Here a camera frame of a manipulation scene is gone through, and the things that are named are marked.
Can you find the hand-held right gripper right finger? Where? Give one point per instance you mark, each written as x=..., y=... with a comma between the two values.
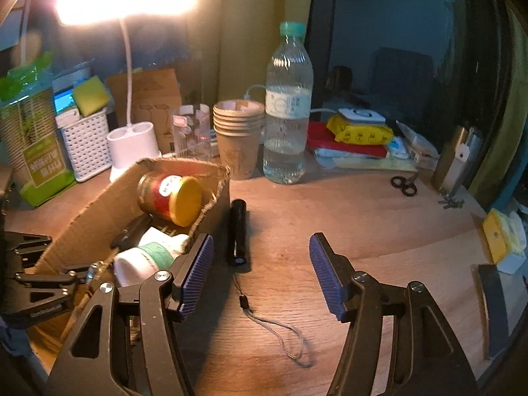
x=326, y=276

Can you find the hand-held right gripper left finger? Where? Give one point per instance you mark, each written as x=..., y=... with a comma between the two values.
x=198, y=280

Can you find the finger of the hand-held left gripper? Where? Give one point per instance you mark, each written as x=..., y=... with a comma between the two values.
x=33, y=240
x=53, y=278

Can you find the cardboard box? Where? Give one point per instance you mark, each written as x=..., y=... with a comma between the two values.
x=82, y=218

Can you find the white bottle with green label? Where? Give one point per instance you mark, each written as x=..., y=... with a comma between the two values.
x=140, y=260

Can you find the red tin with yellow lid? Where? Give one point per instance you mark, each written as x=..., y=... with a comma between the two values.
x=161, y=194

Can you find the green paper cup package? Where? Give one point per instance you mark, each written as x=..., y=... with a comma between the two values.
x=37, y=152

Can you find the white plastic basket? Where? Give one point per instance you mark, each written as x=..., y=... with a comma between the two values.
x=88, y=148

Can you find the pale paper folder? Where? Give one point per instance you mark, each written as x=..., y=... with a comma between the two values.
x=371, y=164

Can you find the black scissors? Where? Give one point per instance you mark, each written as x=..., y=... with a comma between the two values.
x=406, y=185

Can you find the white ribbed block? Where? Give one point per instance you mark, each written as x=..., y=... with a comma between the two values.
x=68, y=118

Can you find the stack of brown paper cups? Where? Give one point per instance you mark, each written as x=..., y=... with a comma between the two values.
x=239, y=152

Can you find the red book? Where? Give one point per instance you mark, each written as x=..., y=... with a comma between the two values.
x=319, y=136

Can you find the clear plastic water bottle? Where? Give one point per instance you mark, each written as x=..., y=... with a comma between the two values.
x=286, y=140

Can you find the white desk lamp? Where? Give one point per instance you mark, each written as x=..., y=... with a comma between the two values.
x=134, y=140

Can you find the small device with blue screen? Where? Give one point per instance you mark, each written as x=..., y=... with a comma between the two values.
x=64, y=101

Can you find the clear glass with stickers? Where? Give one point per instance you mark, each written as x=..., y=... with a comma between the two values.
x=189, y=136

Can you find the small metal keys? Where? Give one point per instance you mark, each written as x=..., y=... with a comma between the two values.
x=451, y=203

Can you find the small blue white packet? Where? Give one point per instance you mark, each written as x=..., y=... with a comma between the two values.
x=398, y=148

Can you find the yellow wipes pack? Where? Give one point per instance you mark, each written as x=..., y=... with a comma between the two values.
x=359, y=133

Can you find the yellow green sponge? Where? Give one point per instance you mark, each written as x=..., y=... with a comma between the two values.
x=90, y=95

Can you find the white plastic packet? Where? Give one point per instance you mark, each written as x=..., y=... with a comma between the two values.
x=416, y=142

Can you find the white power bank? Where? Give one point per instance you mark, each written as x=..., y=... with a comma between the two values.
x=363, y=116

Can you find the steel thermos with tag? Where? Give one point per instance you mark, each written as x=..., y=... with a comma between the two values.
x=453, y=169

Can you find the yellow tissue box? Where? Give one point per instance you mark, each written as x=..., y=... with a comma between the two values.
x=501, y=239

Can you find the brown lamp carton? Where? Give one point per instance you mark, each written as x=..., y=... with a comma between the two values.
x=152, y=95

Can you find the yellow curtain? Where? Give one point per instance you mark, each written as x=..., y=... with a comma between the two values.
x=507, y=132
x=247, y=29

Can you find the dark glass sliding door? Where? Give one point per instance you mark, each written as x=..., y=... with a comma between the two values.
x=392, y=41

